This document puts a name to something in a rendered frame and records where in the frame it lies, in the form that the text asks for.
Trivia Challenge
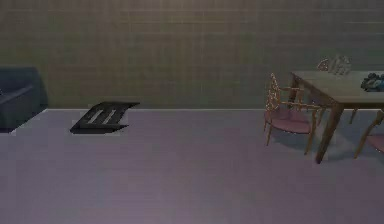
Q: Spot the wooden chair with pink seat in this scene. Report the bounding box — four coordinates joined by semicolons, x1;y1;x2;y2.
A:
353;109;384;160
315;55;359;125
263;72;325;156

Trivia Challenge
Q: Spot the brown wooden dining table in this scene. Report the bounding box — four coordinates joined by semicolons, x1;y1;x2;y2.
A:
288;70;384;165

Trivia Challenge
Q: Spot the dark blue sofa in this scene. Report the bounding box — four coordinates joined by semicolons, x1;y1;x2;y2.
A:
0;66;49;134

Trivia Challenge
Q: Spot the dark blue green object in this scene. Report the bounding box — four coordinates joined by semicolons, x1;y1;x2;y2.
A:
360;72;384;93

